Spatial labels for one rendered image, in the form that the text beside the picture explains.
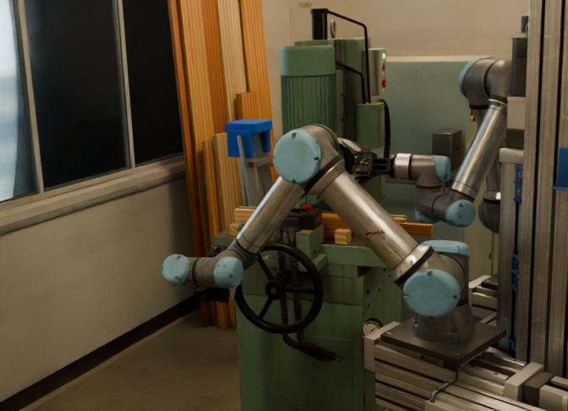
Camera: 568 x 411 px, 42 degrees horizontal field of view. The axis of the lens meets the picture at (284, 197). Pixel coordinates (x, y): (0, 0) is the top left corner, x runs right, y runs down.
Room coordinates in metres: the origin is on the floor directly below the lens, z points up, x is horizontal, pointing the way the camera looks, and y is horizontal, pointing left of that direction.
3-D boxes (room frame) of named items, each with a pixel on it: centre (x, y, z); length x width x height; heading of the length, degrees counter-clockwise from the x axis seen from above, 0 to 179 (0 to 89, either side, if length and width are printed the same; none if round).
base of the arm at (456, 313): (1.71, -0.38, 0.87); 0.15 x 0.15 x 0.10
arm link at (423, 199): (2.07, -0.42, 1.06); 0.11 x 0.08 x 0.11; 22
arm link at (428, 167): (2.08, -0.42, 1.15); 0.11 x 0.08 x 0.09; 69
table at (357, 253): (2.30, -0.06, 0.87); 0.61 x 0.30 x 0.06; 69
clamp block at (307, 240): (2.22, -0.03, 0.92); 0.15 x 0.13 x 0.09; 69
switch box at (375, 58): (2.65, -0.33, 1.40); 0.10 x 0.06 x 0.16; 159
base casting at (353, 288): (2.52, -0.13, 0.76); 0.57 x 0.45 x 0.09; 159
